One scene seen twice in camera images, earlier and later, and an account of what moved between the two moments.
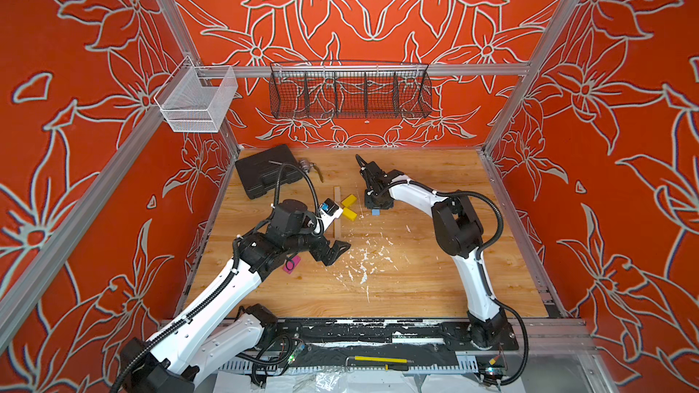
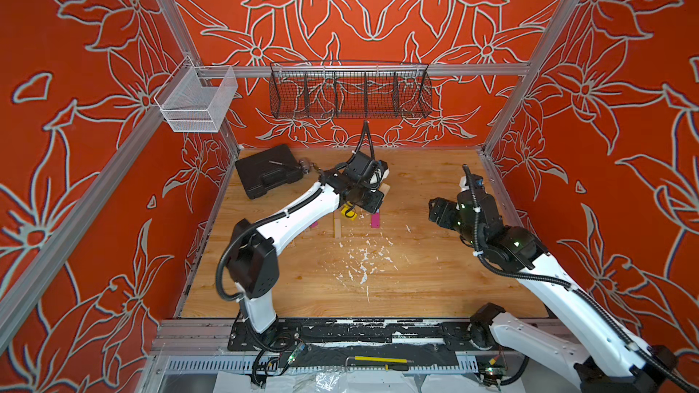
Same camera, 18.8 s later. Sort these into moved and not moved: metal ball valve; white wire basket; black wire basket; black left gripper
Moved: black left gripper
Not moved: black wire basket; white wire basket; metal ball valve
